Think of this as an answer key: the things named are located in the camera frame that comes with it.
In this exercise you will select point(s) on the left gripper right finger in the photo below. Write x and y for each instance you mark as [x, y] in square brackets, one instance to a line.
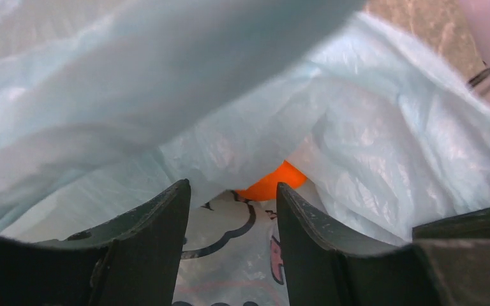
[328, 263]

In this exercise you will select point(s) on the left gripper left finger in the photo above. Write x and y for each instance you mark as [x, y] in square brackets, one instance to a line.
[132, 259]

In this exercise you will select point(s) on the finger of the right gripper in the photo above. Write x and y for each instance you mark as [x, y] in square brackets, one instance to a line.
[474, 226]

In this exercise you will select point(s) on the fake orange fruit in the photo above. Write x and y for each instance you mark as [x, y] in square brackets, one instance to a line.
[265, 189]

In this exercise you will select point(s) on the light blue plastic bag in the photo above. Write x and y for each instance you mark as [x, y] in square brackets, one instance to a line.
[106, 104]

